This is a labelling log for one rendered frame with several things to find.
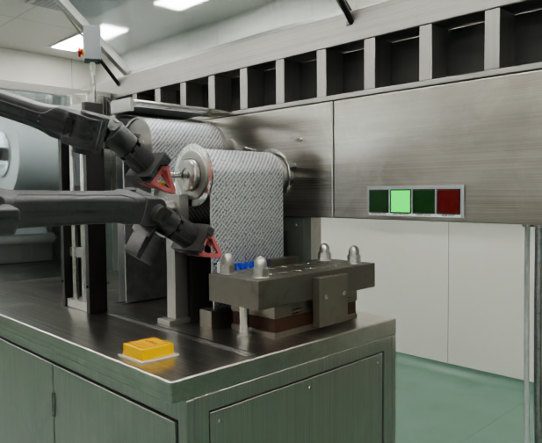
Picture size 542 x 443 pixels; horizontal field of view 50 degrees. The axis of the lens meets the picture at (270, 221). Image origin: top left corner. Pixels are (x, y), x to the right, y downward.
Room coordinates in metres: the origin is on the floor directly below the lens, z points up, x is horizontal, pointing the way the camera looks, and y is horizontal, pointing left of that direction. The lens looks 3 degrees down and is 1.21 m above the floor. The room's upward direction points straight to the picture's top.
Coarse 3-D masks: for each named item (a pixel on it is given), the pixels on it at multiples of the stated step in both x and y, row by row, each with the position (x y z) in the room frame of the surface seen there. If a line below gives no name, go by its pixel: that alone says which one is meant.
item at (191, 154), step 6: (192, 150) 1.35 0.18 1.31; (186, 156) 1.37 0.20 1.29; (192, 156) 1.35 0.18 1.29; (198, 156) 1.34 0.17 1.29; (276, 156) 1.52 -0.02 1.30; (180, 162) 1.39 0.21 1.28; (198, 162) 1.34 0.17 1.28; (204, 162) 1.32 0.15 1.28; (204, 168) 1.32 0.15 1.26; (282, 168) 1.50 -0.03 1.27; (204, 174) 1.32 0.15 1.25; (204, 180) 1.32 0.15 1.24; (204, 186) 1.32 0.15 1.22; (186, 192) 1.37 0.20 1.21; (192, 192) 1.35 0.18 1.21; (198, 192) 1.34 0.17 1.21; (192, 198) 1.35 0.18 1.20
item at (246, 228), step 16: (224, 208) 1.35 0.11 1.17; (240, 208) 1.38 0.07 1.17; (256, 208) 1.42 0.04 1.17; (272, 208) 1.46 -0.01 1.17; (224, 224) 1.35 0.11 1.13; (240, 224) 1.38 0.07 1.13; (256, 224) 1.42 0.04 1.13; (272, 224) 1.46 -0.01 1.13; (224, 240) 1.35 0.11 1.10; (240, 240) 1.38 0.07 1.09; (256, 240) 1.42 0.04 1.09; (272, 240) 1.46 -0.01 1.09; (240, 256) 1.38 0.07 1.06; (256, 256) 1.42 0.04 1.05; (272, 256) 1.46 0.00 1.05
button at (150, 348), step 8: (128, 344) 1.08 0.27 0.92; (136, 344) 1.08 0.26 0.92; (144, 344) 1.08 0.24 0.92; (152, 344) 1.08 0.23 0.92; (160, 344) 1.08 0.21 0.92; (168, 344) 1.08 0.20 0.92; (128, 352) 1.07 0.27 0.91; (136, 352) 1.05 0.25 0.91; (144, 352) 1.04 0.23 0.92; (152, 352) 1.05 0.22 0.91; (160, 352) 1.06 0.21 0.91; (168, 352) 1.08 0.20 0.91; (144, 360) 1.04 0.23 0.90
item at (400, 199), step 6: (396, 192) 1.34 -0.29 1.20; (402, 192) 1.33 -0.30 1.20; (408, 192) 1.31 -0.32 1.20; (396, 198) 1.34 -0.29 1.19; (402, 198) 1.33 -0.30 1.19; (408, 198) 1.31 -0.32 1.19; (396, 204) 1.34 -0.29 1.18; (402, 204) 1.33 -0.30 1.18; (408, 204) 1.31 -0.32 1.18; (396, 210) 1.34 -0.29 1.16; (402, 210) 1.33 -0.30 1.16; (408, 210) 1.31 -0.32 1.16
